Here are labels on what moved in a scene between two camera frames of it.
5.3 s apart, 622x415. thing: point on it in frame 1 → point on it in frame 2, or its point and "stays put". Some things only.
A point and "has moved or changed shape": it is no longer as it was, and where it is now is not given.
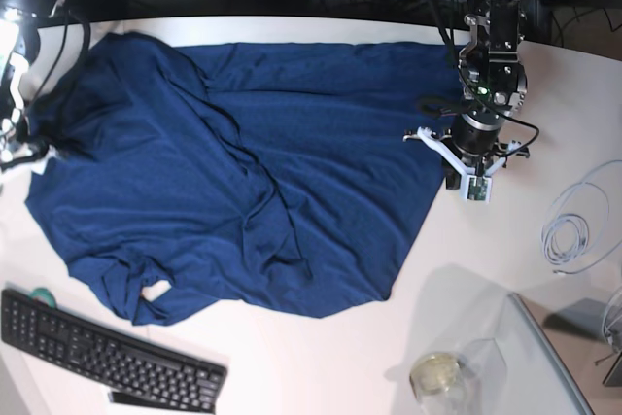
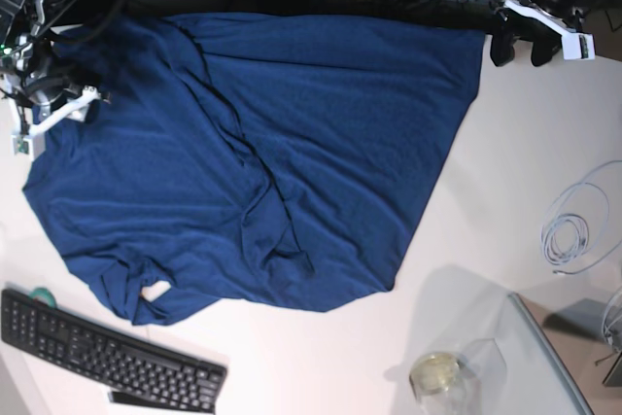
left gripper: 17,146 → 41,99
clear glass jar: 471,383 stays put
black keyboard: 132,369 stays put
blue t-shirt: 257,178 has moved or changed shape
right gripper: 471,152 → 545,12
